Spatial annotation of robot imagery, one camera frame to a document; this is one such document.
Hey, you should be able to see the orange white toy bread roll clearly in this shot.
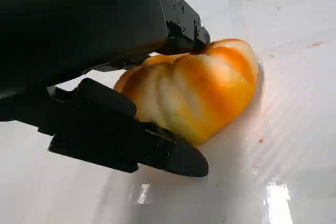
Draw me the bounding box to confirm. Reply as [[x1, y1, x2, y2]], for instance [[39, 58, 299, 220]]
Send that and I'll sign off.
[[113, 38, 259, 146]]

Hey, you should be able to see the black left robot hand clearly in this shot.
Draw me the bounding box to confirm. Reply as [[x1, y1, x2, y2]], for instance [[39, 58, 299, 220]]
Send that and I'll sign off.
[[0, 0, 211, 178]]

